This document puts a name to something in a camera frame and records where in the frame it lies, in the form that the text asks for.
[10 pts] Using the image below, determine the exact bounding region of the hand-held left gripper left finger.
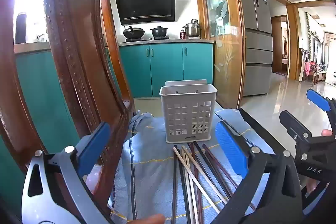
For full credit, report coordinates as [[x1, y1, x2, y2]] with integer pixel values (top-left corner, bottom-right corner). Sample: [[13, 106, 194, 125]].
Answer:
[[21, 122, 111, 224]]

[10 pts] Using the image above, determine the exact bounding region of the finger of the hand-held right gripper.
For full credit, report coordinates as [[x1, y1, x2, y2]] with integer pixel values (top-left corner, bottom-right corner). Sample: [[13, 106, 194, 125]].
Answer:
[[279, 110, 313, 145], [306, 88, 336, 132]]

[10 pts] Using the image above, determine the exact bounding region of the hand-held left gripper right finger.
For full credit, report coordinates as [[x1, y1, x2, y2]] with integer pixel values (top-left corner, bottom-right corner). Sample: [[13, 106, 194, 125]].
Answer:
[[215, 121, 303, 224]]

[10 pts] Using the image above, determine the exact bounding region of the pile of mixed chopsticks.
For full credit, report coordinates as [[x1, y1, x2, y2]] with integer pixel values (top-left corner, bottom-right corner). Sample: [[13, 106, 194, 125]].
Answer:
[[171, 142, 256, 224]]

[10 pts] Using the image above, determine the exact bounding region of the white plastic utensil holder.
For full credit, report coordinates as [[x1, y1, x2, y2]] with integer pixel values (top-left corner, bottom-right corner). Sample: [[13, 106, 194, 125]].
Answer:
[[160, 79, 218, 144]]

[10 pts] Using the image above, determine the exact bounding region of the person's right hand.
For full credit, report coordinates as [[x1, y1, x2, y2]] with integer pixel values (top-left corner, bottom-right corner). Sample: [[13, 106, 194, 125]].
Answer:
[[306, 129, 334, 194]]

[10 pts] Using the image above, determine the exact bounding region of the person's left hand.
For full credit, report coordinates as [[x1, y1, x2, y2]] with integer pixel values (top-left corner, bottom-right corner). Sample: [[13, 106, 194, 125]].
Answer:
[[131, 214, 166, 224]]

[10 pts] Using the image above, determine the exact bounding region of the wooden armchair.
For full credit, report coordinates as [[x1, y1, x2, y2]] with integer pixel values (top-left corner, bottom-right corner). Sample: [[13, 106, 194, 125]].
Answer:
[[299, 48, 320, 83]]

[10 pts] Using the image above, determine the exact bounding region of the light blue checked cloth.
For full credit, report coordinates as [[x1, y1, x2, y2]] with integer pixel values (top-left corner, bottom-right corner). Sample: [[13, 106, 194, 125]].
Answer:
[[109, 109, 263, 224]]

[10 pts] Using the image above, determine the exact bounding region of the grey refrigerator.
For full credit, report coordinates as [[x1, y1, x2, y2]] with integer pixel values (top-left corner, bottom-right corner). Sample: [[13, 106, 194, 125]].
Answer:
[[236, 0, 273, 97]]

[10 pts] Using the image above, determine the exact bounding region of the teal lower kitchen cabinet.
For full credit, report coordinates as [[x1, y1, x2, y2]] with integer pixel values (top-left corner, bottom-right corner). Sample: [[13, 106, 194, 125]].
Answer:
[[14, 50, 80, 147], [105, 43, 214, 98]]

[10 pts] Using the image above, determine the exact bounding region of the carved brown wooden chair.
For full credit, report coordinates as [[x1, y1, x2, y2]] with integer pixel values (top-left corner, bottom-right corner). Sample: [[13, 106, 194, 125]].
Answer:
[[0, 0, 136, 217]]

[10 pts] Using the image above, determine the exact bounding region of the wooden framed glass door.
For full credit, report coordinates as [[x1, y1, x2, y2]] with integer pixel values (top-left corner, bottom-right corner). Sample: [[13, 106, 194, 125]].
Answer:
[[199, 0, 246, 109]]

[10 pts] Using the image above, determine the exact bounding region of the grey kitchen countertop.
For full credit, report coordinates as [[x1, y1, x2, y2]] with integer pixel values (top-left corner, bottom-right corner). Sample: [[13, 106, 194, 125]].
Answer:
[[14, 39, 215, 54]]

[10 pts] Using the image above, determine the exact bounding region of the black wok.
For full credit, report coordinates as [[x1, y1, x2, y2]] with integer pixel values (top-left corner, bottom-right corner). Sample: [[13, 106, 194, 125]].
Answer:
[[123, 25, 146, 39]]

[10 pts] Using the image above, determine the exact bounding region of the black gas stove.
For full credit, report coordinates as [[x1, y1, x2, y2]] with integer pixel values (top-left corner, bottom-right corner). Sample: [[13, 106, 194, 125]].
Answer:
[[125, 36, 176, 43]]

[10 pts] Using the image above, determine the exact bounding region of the large steel stockpot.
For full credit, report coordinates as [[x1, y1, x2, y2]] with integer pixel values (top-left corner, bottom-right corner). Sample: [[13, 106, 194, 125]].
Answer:
[[183, 24, 201, 37]]

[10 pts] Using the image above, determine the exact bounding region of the black lidded pot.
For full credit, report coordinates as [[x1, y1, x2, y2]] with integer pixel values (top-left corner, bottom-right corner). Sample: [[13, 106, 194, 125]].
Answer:
[[150, 26, 168, 38]]

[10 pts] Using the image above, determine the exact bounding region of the black tall container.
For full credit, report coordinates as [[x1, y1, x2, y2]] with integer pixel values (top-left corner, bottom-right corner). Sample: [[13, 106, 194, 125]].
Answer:
[[15, 13, 27, 44]]

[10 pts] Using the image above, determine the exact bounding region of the black range hood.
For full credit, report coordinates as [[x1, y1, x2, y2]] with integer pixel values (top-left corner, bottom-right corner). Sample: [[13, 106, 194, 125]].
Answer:
[[113, 0, 176, 25]]

